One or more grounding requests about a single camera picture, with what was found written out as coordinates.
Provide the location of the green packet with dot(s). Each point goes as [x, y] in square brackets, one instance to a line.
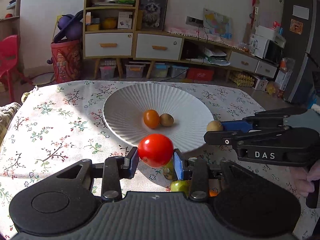
[126, 0]

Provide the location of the wall socket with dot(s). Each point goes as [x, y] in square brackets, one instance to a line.
[194, 20]

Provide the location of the white ribbed plate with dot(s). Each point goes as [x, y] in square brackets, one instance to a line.
[175, 105]

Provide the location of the oval brown kiwi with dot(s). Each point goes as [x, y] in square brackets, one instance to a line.
[166, 120]

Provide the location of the beige quilted cushion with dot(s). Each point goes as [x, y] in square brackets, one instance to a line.
[8, 120]

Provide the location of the white microwave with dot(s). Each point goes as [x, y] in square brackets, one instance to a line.
[266, 46]

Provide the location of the clear storage box blue lid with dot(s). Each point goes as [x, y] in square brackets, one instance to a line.
[179, 71]

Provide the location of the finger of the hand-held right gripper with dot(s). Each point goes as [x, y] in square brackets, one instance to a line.
[220, 137]
[270, 118]

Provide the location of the yellow egg cartons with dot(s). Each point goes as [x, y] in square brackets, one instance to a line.
[242, 79]

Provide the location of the small orange fruit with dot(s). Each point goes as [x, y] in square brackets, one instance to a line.
[213, 192]

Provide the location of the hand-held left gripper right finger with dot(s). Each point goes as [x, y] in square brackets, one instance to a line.
[178, 166]

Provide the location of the red patterned bin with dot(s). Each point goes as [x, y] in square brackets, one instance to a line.
[66, 62]

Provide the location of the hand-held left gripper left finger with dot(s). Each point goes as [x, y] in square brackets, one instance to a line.
[131, 163]

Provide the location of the red tomato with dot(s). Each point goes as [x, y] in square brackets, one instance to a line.
[155, 150]

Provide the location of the grey refrigerator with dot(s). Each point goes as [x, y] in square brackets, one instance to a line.
[297, 55]

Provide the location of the floral tablecloth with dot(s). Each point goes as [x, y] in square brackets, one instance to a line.
[55, 130]

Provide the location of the white product box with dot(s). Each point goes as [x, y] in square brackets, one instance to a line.
[125, 20]

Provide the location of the orange tangerine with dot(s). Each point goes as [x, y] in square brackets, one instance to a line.
[151, 118]

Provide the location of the yellow toy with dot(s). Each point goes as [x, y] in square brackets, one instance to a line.
[271, 88]

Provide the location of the tall wooden shelf cabinet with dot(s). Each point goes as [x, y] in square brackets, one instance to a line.
[110, 42]

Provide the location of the person's right hand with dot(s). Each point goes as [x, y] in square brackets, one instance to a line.
[303, 183]

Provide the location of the clear storage box yellow contents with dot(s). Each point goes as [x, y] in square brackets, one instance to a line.
[161, 70]

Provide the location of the stack of papers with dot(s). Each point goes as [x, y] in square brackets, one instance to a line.
[216, 56]

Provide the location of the green apple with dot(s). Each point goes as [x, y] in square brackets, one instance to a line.
[179, 186]

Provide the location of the red plastic chair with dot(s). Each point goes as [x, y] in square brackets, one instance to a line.
[10, 55]

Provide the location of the wooden bookshelf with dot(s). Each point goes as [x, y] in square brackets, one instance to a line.
[10, 7]

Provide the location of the round brown kiwi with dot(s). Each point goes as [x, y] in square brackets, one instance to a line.
[214, 126]

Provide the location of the pink lace cloth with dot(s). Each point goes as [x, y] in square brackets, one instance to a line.
[195, 33]

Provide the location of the framed cat picture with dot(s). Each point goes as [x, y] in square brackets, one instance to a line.
[152, 12]

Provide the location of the white appliance box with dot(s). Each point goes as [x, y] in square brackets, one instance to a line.
[266, 32]

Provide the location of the orange square sticker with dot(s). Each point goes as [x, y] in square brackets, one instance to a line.
[296, 26]

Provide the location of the white red carton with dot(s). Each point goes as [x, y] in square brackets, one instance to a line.
[283, 81]

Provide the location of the clear storage box pink contents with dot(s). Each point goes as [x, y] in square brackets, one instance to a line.
[108, 71]

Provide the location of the orange pumpkin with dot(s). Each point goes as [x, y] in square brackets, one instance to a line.
[110, 23]

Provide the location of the green brown mottled fruit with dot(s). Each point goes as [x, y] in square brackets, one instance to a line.
[169, 172]

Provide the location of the colourful map poster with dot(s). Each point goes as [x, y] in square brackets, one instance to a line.
[218, 23]

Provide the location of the purple plush toy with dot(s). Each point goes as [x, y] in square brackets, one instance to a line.
[71, 27]

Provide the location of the low wooden TV cabinet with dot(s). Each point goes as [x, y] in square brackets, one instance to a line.
[160, 46]

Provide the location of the flat red box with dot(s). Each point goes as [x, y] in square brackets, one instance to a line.
[200, 74]

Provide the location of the white paper note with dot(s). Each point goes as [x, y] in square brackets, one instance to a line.
[301, 12]

